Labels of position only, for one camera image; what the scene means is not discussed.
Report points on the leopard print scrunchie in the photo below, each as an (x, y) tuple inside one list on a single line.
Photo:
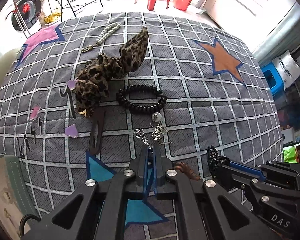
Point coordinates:
[(92, 81)]

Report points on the red bucket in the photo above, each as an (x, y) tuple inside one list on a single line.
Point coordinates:
[(181, 4)]

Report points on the white washing machine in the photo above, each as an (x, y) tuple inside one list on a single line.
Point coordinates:
[(24, 16)]

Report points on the blue plastic stool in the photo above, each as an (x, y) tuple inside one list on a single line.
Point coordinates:
[(273, 79)]

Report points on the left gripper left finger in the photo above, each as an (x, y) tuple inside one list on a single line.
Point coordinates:
[(96, 210)]

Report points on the white shopping bag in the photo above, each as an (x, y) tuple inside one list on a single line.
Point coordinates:
[(287, 68)]

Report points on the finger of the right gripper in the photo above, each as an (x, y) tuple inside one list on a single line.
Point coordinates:
[(256, 172), (216, 162)]

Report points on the purple heart hair clip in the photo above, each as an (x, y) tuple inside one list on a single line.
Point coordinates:
[(71, 131)]

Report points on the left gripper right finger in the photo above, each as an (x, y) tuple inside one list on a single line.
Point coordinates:
[(204, 209)]

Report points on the dark brown hair clip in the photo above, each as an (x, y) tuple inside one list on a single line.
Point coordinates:
[(95, 139)]

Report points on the beige sofa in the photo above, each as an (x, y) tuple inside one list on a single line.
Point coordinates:
[(6, 62)]

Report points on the white cabinet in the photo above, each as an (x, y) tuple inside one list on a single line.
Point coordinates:
[(250, 20)]

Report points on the green snack bag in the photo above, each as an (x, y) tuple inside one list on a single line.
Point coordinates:
[(290, 155)]

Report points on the white jewelry tray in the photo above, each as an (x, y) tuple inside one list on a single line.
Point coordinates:
[(15, 200)]

